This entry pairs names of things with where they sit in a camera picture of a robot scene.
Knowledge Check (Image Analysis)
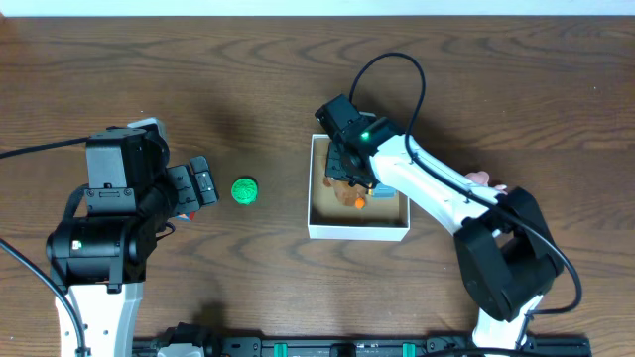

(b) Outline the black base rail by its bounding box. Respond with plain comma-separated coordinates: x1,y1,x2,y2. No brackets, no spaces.
132,321,594,357

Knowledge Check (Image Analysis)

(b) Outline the green round spinner toy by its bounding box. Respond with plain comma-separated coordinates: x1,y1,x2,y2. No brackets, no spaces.
231,178,259,205

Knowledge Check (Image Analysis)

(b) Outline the brown plush toy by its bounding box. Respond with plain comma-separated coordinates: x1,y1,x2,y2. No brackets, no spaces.
322,177,367,210

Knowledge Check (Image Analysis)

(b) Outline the yellow grey toy truck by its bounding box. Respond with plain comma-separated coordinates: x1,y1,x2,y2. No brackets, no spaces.
368,183,397,199

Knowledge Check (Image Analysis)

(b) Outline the pink duck toy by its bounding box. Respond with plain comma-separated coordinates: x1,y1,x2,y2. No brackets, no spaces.
465,171,508,193

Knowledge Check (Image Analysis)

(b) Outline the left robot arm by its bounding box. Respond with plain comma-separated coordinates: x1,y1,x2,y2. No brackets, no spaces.
46,125,218,356

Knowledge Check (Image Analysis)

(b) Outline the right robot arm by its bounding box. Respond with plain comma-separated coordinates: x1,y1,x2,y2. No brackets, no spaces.
317,112,571,355

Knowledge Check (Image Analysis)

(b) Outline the white cardboard box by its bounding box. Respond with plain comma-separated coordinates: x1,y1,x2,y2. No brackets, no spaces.
307,134,411,242

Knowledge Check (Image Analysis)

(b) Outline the colourful puzzle cube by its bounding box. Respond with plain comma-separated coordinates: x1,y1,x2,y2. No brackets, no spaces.
176,212,195,222

